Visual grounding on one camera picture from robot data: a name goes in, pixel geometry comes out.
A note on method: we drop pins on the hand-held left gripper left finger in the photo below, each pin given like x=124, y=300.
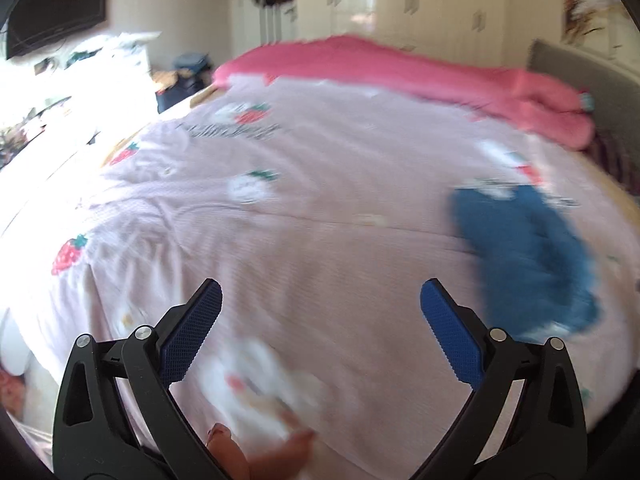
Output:
x=192, y=332

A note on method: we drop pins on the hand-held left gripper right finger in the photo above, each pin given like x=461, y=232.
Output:
x=450, y=332

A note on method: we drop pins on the blue denim pants lace trim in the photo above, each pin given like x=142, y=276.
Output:
x=525, y=260

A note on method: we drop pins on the person's left hand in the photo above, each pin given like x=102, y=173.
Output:
x=235, y=460

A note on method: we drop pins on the pink strawberry print quilt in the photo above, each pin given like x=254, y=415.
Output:
x=300, y=210

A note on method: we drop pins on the striped pillow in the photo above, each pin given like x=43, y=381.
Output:
x=612, y=155

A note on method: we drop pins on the dark blue bag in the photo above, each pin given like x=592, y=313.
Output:
x=180, y=85

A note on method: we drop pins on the white cluttered desk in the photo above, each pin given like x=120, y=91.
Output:
x=125, y=75

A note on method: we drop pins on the teal patterned cloth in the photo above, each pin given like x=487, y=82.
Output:
x=586, y=101

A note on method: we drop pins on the pink blanket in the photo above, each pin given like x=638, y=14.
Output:
x=375, y=65

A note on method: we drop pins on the grey padded headboard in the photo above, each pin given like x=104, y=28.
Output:
x=575, y=70

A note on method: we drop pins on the white wardrobe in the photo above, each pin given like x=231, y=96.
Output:
x=425, y=0

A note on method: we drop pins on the black wall television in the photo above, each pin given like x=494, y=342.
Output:
x=60, y=10

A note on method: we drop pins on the floral wall painting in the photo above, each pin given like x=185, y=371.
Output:
x=585, y=0

